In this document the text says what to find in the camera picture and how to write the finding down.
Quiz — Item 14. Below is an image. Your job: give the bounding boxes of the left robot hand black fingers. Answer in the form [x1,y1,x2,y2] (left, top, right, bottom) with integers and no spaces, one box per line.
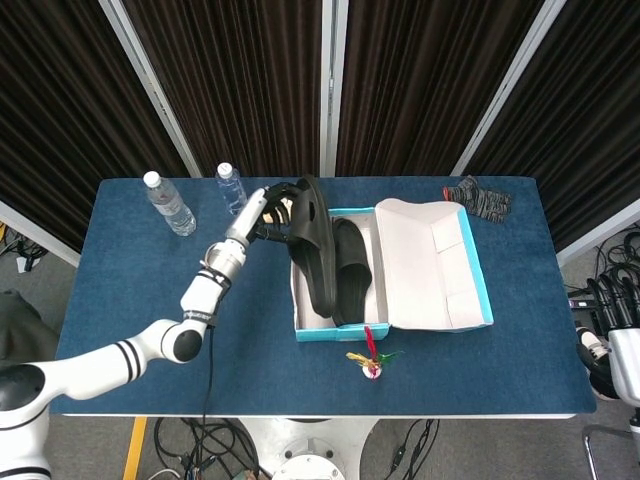
[224,183,301,246]

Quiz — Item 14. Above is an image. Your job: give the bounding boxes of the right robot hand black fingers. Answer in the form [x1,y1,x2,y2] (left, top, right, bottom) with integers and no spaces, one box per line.
[584,267,640,401]

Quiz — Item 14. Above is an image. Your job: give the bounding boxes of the black rubber slipper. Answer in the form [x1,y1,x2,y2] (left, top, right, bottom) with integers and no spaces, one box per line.
[330,217,374,326]
[287,173,337,319]

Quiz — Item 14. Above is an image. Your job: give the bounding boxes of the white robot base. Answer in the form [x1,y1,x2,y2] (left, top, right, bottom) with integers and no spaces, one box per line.
[234,417,377,480]

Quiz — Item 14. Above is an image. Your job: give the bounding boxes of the light blue shoe box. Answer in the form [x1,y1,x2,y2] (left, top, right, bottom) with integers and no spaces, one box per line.
[289,197,495,344]

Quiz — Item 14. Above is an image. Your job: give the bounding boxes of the small blue-tinted water bottle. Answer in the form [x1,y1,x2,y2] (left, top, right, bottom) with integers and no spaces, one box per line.
[215,162,249,216]

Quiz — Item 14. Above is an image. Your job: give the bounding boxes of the black white sneaker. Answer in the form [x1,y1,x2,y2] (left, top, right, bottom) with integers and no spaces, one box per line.
[574,324,621,401]

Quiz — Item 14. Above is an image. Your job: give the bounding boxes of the large clear water bottle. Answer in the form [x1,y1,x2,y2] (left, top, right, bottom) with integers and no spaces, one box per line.
[142,170,197,237]

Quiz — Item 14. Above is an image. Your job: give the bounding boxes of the dark brown partition panel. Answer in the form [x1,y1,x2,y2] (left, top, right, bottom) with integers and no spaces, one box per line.
[0,0,191,254]
[122,0,324,177]
[472,0,640,251]
[335,0,546,177]

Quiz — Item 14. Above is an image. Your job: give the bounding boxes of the colourful feather shuttlecock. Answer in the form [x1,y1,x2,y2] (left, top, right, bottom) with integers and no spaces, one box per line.
[345,325,405,381]

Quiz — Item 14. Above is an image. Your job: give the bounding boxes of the dark patterned cloth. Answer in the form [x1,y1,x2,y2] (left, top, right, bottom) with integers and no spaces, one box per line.
[442,174,513,225]

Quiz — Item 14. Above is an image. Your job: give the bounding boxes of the yellow floor tape strip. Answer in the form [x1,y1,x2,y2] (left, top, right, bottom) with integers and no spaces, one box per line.
[122,417,149,480]

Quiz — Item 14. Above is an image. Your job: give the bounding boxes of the metal chair frame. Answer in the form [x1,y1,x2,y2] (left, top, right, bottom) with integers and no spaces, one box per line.
[582,423,640,480]

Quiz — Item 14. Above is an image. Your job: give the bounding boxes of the black floor cable bundle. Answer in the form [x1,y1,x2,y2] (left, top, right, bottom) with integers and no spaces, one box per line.
[384,418,441,480]
[152,417,261,480]
[594,224,640,281]
[0,219,51,274]

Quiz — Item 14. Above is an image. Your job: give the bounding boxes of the white partition bottom rail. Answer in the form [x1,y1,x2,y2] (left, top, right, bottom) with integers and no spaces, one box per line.
[0,199,81,268]
[555,199,640,266]

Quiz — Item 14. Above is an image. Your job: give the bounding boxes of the white partition post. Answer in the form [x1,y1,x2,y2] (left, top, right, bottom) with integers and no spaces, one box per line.
[98,0,203,179]
[319,0,349,177]
[451,0,571,176]

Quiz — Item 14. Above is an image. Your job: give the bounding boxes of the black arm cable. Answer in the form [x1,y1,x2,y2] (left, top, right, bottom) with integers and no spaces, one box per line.
[199,272,226,480]

